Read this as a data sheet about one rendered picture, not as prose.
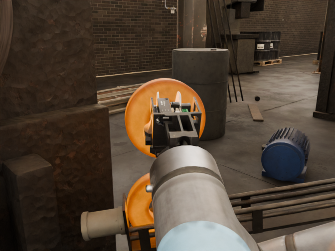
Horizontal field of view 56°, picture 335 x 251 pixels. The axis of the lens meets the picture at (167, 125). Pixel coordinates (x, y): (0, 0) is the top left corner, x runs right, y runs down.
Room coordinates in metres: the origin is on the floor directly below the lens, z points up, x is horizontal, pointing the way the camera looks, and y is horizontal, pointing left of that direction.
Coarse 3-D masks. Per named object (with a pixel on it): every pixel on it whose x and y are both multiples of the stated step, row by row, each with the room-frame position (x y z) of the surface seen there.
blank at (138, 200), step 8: (144, 176) 0.61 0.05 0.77; (136, 184) 0.60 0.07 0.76; (144, 184) 0.59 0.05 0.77; (136, 192) 0.58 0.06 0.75; (144, 192) 0.59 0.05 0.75; (128, 200) 0.59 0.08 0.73; (136, 200) 0.58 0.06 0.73; (144, 200) 0.59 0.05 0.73; (128, 208) 0.58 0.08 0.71; (136, 208) 0.58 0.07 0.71; (144, 208) 0.59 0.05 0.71; (128, 216) 0.58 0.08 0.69; (136, 216) 0.58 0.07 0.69; (144, 216) 0.59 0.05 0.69; (152, 216) 0.60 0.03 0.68; (136, 224) 0.58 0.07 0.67; (144, 224) 0.59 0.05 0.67
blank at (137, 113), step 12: (144, 84) 0.59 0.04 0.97; (156, 84) 0.57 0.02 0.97; (168, 84) 0.57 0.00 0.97; (180, 84) 0.58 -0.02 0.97; (132, 96) 0.58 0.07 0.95; (144, 96) 0.57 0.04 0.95; (156, 96) 0.57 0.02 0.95; (168, 96) 0.57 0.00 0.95; (192, 96) 0.58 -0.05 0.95; (132, 108) 0.56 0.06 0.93; (144, 108) 0.57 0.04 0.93; (132, 120) 0.56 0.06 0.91; (144, 120) 0.57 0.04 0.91; (204, 120) 0.58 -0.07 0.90; (132, 132) 0.56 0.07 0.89; (144, 144) 0.56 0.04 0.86
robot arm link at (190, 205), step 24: (192, 168) 0.33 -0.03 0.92; (168, 192) 0.31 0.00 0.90; (192, 192) 0.30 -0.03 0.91; (216, 192) 0.30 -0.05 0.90; (168, 216) 0.28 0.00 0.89; (192, 216) 0.27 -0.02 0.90; (216, 216) 0.27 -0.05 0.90; (168, 240) 0.25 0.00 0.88; (192, 240) 0.24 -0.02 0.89; (216, 240) 0.24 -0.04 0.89; (240, 240) 0.25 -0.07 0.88
